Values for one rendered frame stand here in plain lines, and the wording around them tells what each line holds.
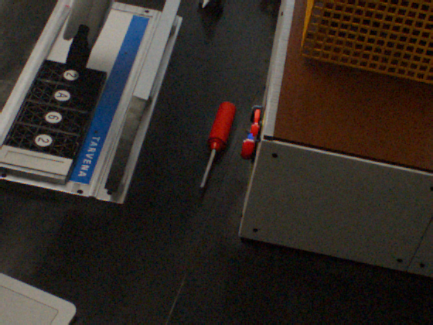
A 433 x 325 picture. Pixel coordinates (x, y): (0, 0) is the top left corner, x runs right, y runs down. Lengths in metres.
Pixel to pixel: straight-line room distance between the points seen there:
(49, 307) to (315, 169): 0.36
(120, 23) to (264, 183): 0.49
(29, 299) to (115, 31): 0.54
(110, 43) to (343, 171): 0.51
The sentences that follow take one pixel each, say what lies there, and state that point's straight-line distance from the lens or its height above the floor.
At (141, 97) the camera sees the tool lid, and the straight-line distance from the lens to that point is 1.03.
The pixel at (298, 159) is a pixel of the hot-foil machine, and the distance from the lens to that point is 1.05.
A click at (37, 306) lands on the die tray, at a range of 1.08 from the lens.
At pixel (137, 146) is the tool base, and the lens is 1.25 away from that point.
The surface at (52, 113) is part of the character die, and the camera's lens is 1.27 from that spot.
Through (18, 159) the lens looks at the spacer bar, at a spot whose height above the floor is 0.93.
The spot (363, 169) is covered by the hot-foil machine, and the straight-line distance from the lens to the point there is 1.06.
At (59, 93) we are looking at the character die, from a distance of 1.30.
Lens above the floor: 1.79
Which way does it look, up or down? 45 degrees down
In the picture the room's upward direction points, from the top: 11 degrees clockwise
